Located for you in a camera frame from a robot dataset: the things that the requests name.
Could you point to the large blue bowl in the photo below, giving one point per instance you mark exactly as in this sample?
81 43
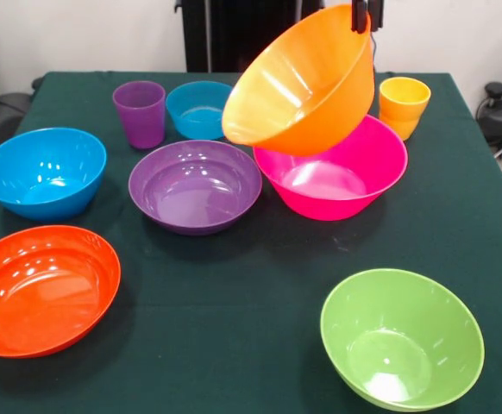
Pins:
39 172

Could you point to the yellow cup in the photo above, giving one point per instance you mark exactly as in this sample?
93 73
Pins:
402 108

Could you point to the red bowl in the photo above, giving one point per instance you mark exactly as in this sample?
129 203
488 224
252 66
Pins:
39 293

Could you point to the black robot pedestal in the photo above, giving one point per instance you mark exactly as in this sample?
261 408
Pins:
225 34

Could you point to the small blue bowl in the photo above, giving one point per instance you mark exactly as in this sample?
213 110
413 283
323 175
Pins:
195 116

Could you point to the pink bowl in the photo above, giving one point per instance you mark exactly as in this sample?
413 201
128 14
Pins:
341 185

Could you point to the green bowl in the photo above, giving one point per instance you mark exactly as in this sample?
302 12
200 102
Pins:
402 345

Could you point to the purple bowl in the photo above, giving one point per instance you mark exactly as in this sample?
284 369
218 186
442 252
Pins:
195 190

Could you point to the dark green table cloth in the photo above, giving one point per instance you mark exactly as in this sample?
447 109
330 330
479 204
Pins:
251 345

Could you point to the large orange bowl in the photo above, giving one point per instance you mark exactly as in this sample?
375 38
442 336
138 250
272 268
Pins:
298 95

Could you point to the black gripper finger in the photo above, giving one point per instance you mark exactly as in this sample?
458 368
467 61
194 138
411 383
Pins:
360 17
377 13

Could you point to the purple cup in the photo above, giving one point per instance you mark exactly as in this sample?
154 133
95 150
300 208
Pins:
141 116

